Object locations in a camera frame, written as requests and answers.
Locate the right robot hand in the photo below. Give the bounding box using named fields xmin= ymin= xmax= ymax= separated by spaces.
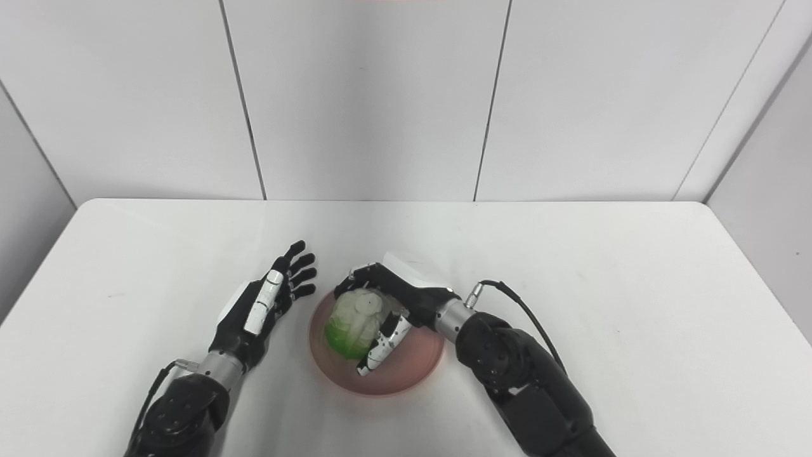
xmin=333 ymin=252 xmax=461 ymax=377

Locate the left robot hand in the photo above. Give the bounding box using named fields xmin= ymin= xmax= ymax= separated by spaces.
xmin=208 ymin=240 xmax=317 ymax=372

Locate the green cabbage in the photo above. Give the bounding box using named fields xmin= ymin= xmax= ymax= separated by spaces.
xmin=324 ymin=288 xmax=388 ymax=361

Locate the pink plate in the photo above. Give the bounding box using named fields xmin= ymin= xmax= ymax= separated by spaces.
xmin=308 ymin=290 xmax=445 ymax=398

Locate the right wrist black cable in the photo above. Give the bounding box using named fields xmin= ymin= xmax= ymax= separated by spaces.
xmin=464 ymin=280 xmax=568 ymax=375

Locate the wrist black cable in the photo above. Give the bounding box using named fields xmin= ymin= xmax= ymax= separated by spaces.
xmin=464 ymin=280 xmax=568 ymax=375
xmin=126 ymin=359 xmax=201 ymax=451

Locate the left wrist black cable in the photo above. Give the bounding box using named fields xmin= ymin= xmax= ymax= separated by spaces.
xmin=126 ymin=359 xmax=201 ymax=451

